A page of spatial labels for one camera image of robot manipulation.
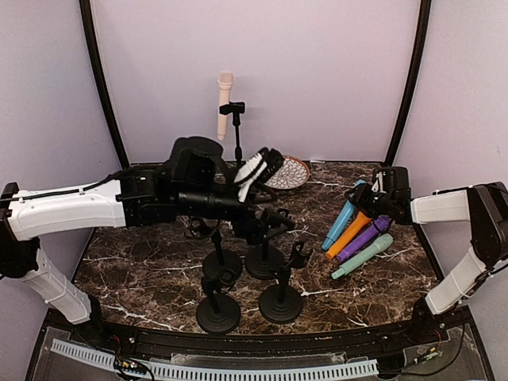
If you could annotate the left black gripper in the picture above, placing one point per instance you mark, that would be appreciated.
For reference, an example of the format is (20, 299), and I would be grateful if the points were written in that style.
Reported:
(256, 233)

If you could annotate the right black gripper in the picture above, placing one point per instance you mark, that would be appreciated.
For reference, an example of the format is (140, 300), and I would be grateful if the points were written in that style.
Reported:
(360, 198)

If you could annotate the blue microphone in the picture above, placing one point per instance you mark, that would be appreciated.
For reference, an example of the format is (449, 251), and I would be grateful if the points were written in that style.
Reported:
(339, 225)

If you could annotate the orange microphone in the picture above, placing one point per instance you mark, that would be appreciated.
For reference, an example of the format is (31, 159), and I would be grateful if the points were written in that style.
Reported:
(348, 235)

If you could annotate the purple microphone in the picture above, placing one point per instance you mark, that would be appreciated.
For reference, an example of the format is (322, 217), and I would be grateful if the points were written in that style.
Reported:
(376, 228)

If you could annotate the black stand of mint microphone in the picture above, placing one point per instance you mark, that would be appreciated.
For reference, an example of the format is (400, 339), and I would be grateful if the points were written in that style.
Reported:
(263, 259)

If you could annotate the black stand of orange microphone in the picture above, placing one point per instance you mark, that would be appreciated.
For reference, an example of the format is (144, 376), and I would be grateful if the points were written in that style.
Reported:
(221, 263)

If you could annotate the mint green microphone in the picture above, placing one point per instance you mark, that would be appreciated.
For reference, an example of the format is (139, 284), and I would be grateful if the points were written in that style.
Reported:
(379, 245)

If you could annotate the black stand of blue microphone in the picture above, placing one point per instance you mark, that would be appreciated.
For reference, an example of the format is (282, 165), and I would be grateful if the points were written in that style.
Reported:
(281, 303)

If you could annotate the black stand of purple microphone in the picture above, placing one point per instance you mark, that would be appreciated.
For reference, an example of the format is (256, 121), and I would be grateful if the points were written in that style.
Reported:
(218, 313)

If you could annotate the black stand of beige microphone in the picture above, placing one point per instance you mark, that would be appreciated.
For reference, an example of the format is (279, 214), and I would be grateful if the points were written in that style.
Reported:
(236, 109)

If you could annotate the beige microphone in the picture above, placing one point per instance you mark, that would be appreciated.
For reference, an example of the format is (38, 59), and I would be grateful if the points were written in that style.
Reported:
(225, 83)

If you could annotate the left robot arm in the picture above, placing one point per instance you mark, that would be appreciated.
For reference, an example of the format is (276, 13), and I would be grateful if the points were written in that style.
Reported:
(195, 182)

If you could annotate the floral patterned ceramic plate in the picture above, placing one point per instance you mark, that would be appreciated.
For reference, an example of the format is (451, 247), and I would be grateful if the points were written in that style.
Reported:
(293, 174)

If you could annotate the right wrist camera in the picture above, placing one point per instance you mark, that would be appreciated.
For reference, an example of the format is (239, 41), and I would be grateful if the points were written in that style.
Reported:
(381, 180)

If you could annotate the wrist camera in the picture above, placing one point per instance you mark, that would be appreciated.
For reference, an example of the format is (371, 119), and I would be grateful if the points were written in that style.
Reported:
(381, 180)
(260, 167)

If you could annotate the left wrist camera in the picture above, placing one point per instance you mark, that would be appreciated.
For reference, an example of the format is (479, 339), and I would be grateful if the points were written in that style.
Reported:
(260, 167)

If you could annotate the black front frame rail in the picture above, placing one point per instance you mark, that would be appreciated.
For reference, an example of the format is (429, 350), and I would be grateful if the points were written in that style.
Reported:
(382, 339)

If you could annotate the right black corner post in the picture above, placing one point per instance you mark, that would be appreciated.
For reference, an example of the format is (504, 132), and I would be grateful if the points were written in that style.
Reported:
(411, 81)

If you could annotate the black corner post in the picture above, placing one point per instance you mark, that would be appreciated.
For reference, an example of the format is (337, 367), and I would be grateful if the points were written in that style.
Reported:
(411, 81)
(100, 82)

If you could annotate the left black corner post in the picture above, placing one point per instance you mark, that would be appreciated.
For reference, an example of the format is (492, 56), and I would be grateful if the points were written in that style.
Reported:
(100, 82)

